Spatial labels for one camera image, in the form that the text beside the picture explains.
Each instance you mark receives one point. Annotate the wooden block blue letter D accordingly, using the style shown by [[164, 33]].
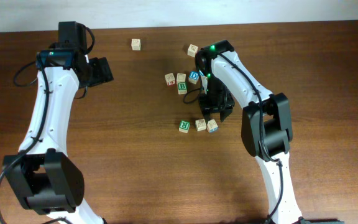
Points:
[[193, 77]]

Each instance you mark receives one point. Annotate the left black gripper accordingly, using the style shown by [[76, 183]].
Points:
[[103, 72]]

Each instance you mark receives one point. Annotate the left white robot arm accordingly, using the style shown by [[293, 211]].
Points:
[[41, 175]]

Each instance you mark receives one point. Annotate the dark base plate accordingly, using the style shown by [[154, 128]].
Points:
[[303, 221]]

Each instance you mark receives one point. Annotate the wooden block green letter B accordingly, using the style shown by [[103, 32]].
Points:
[[182, 88]]

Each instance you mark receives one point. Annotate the wooden block red side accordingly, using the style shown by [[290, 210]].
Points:
[[192, 50]]

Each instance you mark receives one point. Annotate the wooden block green letter R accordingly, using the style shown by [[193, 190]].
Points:
[[184, 126]]

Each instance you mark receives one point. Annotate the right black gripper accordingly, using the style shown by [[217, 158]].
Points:
[[226, 107]]

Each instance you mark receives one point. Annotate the wooden block blue side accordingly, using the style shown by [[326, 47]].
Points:
[[212, 126]]

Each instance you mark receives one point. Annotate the wooden block red letter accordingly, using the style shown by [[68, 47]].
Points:
[[170, 79]]

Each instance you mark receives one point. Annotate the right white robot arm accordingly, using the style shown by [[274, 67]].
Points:
[[266, 129]]

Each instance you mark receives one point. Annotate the far wooden block green side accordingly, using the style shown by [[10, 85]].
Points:
[[136, 44]]

